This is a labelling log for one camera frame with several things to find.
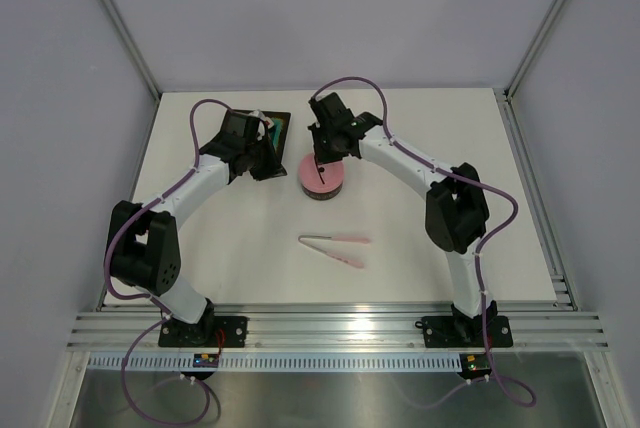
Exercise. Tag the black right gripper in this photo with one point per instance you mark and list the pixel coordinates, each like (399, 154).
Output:
(322, 156)

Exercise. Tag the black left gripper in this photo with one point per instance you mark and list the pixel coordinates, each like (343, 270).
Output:
(273, 168)

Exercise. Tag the pink lunch box lid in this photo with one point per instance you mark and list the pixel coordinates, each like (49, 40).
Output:
(320, 176)

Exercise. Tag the round steel lunch box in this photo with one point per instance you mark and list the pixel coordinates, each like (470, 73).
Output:
(321, 194)

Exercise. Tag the steel tongs with pink tips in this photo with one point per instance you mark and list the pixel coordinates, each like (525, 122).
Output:
(320, 244)

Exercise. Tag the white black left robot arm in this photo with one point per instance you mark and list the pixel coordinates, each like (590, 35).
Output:
(143, 258)

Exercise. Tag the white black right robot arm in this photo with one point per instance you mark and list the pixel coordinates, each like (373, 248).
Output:
(456, 210)

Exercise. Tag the black teal square plate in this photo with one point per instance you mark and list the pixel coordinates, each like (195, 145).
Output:
(278, 123)

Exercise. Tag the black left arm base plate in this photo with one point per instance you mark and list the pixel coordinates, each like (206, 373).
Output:
(210, 332)

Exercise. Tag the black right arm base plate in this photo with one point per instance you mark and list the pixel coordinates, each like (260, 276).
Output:
(461, 332)

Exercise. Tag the aluminium front rail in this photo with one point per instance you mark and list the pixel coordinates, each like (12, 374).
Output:
(546, 331)

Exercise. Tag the white slotted cable duct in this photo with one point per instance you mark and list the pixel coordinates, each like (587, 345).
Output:
(296, 362)

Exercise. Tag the left aluminium frame post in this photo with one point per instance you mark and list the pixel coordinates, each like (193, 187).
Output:
(135, 56)

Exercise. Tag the aluminium frame post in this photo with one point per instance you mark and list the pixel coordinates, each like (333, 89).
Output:
(135, 56)
(535, 47)

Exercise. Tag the right aluminium frame post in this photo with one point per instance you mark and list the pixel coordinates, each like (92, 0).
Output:
(535, 47)

